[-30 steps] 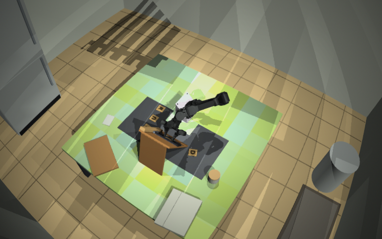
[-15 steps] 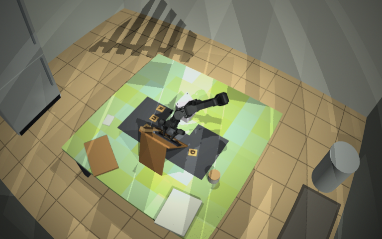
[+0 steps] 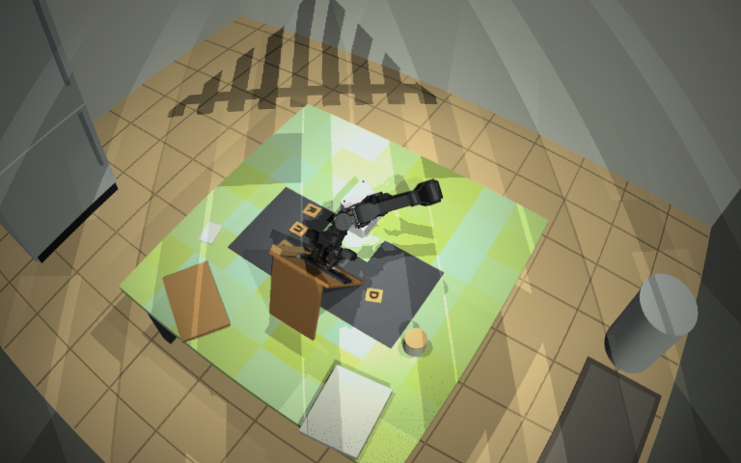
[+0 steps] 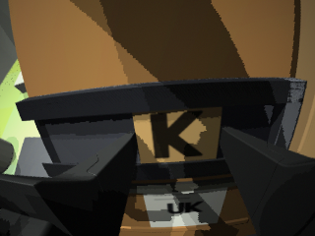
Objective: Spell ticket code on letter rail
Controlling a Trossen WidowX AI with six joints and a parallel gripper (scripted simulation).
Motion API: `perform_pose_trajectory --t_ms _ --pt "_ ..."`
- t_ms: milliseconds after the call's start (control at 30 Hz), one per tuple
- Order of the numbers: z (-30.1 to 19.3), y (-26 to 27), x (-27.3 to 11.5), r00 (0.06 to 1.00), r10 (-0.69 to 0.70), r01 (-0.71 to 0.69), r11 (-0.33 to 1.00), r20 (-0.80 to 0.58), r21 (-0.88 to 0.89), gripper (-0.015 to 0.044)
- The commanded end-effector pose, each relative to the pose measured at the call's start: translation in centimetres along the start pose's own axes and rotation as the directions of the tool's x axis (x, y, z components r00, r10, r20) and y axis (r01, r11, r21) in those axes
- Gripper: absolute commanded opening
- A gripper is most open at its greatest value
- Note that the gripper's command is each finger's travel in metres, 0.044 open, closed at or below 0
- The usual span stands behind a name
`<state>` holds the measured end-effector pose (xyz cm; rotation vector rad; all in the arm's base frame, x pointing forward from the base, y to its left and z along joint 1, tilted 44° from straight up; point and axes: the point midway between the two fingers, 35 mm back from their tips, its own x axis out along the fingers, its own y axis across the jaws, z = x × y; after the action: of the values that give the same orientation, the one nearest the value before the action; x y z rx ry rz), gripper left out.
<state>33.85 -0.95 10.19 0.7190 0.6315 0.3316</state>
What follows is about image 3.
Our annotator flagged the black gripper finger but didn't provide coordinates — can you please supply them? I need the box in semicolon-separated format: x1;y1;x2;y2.
312;241;323;262
327;254;345;271

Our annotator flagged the tan flat board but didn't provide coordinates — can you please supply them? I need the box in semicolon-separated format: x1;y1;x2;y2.
163;261;231;343

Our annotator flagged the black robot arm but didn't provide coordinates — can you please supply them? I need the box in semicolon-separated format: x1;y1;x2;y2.
317;179;443;248

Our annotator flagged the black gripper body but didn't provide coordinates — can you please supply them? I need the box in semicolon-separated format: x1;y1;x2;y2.
306;224;357;260

